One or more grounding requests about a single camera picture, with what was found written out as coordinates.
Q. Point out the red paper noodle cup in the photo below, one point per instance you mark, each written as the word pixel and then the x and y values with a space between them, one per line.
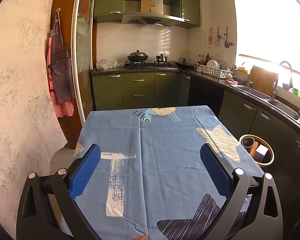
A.
pixel 248 143

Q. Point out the black wok with lid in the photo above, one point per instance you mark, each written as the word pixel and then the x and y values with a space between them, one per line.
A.
pixel 137 57

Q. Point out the yellow rimmed trash bin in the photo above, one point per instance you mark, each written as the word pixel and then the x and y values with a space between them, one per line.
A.
pixel 269 158

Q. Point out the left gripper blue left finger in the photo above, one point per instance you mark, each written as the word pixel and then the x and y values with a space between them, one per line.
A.
pixel 83 173

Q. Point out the blue patterned tablecloth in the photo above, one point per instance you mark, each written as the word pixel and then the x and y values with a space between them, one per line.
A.
pixel 150 179

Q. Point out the green cabinets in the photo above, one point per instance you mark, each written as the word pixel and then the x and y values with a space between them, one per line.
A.
pixel 110 2
pixel 240 112

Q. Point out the purple checked apron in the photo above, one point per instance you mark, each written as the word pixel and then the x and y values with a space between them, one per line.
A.
pixel 59 71

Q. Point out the green upper cabinets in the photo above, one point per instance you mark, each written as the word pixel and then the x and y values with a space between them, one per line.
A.
pixel 110 2

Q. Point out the purple cardboard box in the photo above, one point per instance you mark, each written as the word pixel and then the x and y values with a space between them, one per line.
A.
pixel 260 154

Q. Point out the glass sliding door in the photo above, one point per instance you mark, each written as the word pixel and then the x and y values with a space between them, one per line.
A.
pixel 82 55

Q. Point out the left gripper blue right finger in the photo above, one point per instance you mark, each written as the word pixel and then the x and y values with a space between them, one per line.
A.
pixel 215 170

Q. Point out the person left hand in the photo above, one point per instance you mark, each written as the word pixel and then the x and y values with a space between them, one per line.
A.
pixel 142 237

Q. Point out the green lower cabinets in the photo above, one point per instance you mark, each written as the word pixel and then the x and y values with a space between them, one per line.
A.
pixel 240 112

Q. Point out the chrome sink faucet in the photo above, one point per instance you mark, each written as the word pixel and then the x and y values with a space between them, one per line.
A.
pixel 284 80

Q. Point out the wooden cutting board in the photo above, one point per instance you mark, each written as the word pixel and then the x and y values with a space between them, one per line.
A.
pixel 262 80

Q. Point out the steel range hood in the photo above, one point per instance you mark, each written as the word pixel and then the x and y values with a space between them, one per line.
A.
pixel 166 13

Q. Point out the small steel pot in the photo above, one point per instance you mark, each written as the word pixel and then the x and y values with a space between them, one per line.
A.
pixel 161 58

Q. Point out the white plastic bag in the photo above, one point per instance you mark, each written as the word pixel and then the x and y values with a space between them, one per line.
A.
pixel 106 64

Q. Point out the white dish rack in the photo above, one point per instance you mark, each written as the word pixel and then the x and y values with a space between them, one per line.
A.
pixel 212 68

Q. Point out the orange foam net sleeve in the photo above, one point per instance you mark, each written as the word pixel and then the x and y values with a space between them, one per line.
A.
pixel 253 148

